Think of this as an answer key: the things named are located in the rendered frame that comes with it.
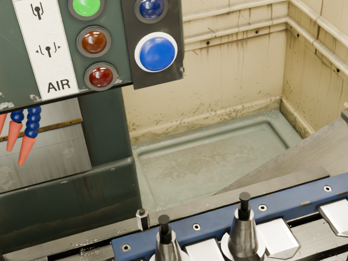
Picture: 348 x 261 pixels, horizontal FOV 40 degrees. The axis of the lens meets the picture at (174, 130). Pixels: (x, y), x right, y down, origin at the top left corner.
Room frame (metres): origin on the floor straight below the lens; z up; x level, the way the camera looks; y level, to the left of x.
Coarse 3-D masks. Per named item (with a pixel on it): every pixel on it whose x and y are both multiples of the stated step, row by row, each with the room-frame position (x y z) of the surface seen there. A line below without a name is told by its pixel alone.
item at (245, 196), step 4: (244, 192) 0.43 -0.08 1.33; (240, 196) 0.42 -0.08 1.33; (244, 196) 0.42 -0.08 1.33; (248, 196) 0.42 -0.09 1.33; (244, 200) 0.41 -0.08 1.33; (248, 200) 0.41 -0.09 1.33; (240, 204) 0.43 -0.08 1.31; (244, 204) 0.42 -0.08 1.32; (248, 204) 0.42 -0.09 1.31; (240, 208) 0.42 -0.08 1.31; (244, 208) 0.42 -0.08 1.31; (248, 208) 0.42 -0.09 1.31; (240, 212) 0.42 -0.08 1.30; (244, 212) 0.41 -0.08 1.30; (248, 212) 0.41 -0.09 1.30; (240, 216) 0.42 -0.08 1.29; (244, 216) 0.41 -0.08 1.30; (248, 216) 0.41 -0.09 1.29
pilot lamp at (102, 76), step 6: (96, 72) 0.33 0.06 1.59; (102, 72) 0.33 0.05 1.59; (108, 72) 0.33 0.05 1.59; (90, 78) 0.33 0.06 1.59; (96, 78) 0.33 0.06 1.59; (102, 78) 0.33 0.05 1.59; (108, 78) 0.33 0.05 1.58; (96, 84) 0.33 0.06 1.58; (102, 84) 0.33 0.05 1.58; (108, 84) 0.33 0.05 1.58
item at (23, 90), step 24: (0, 0) 0.32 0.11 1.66; (120, 0) 0.34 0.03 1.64; (0, 24) 0.32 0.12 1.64; (72, 24) 0.33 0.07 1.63; (96, 24) 0.34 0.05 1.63; (120, 24) 0.34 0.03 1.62; (0, 48) 0.32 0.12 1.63; (24, 48) 0.32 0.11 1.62; (72, 48) 0.33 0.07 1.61; (120, 48) 0.34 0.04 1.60; (0, 72) 0.32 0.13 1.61; (24, 72) 0.32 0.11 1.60; (120, 72) 0.34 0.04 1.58; (0, 96) 0.32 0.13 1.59; (24, 96) 0.32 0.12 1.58; (72, 96) 0.33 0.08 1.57
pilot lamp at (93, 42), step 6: (84, 36) 0.33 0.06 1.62; (90, 36) 0.33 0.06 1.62; (96, 36) 0.33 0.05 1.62; (102, 36) 0.33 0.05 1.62; (84, 42) 0.33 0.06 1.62; (90, 42) 0.33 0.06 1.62; (96, 42) 0.33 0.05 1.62; (102, 42) 0.33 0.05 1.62; (84, 48) 0.33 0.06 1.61; (90, 48) 0.33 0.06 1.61; (96, 48) 0.33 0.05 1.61; (102, 48) 0.33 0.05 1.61
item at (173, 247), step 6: (174, 234) 0.40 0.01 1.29; (156, 240) 0.39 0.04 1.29; (174, 240) 0.39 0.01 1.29; (156, 246) 0.39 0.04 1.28; (162, 246) 0.38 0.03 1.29; (168, 246) 0.38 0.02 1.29; (174, 246) 0.38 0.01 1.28; (156, 252) 0.39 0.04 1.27; (162, 252) 0.38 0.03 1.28; (168, 252) 0.38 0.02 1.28; (174, 252) 0.38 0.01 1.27; (180, 252) 0.39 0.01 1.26; (156, 258) 0.39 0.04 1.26; (162, 258) 0.38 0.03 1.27; (168, 258) 0.38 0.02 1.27; (174, 258) 0.38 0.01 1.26; (180, 258) 0.39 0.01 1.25
